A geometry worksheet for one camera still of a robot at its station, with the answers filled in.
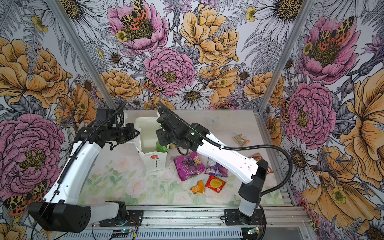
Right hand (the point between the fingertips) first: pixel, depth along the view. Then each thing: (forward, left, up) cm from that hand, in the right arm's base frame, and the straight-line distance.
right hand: (164, 137), depth 69 cm
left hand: (+4, +14, -5) cm, 15 cm away
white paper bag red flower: (+9, +13, -8) cm, 18 cm away
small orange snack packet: (-13, -16, -30) cm, 36 cm away
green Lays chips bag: (+1, +4, -11) cm, 12 cm away
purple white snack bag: (-2, -25, -29) cm, 38 cm away
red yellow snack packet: (-11, -24, -29) cm, 39 cm away
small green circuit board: (-32, -41, -31) cm, 61 cm away
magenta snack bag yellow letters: (-3, -10, -24) cm, 26 cm away
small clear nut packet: (+17, -44, -28) cm, 55 cm away
